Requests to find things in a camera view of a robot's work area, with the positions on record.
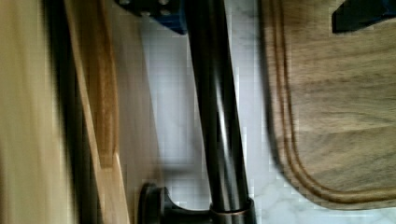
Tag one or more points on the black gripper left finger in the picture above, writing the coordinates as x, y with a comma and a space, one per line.
168, 13

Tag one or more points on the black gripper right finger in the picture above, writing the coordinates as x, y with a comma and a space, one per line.
354, 15

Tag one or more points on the dark metal drawer handle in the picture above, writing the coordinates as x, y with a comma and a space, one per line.
213, 72

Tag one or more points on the wooden cutting board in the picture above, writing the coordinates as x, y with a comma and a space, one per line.
331, 104

